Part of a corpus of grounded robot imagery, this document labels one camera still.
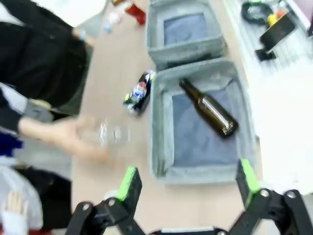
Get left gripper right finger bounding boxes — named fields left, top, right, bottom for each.
left=228, top=158, right=313, bottom=235

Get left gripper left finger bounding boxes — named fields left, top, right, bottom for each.
left=65, top=166, right=147, bottom=235

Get large clear plastic bottle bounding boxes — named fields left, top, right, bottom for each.
left=78, top=119, right=134, bottom=150

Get black Pepsi can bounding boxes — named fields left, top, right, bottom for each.
left=123, top=70, right=157, bottom=117

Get crushed red can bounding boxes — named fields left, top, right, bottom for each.
left=125, top=2, right=147, bottom=25

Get person's right forearm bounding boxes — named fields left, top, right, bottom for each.
left=18, top=117, right=49, bottom=142

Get grey fabric basket labelled Bottle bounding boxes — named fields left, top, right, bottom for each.
left=149, top=58, right=260, bottom=186

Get grey fabric basket labelled Plastic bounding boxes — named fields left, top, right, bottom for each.
left=146, top=0, right=227, bottom=71

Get person's right hand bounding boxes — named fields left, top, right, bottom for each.
left=46, top=117, right=115, bottom=165

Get mannequin black trousers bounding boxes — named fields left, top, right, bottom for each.
left=14, top=166, right=73, bottom=231

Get white robot mounting platform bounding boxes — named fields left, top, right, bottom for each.
left=224, top=0, right=313, bottom=195

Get brown glass bottle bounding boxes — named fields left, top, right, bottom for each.
left=179, top=78, right=239, bottom=139

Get wooden mannequin hand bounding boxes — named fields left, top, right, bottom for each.
left=0, top=191, right=30, bottom=235

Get blue-clad person behind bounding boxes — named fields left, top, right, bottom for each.
left=0, top=133, right=24, bottom=158

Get person's black cardigan torso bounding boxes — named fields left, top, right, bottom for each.
left=0, top=0, right=94, bottom=116

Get black device on platform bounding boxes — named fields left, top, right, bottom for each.
left=255, top=12, right=298, bottom=61

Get small plastic bottle blue cap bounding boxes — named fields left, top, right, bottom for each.
left=104, top=11, right=124, bottom=34

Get yellow red emergency stop button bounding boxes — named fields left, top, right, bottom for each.
left=267, top=9, right=286, bottom=26

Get coiled green black cable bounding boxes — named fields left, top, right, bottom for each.
left=241, top=1, right=274, bottom=25

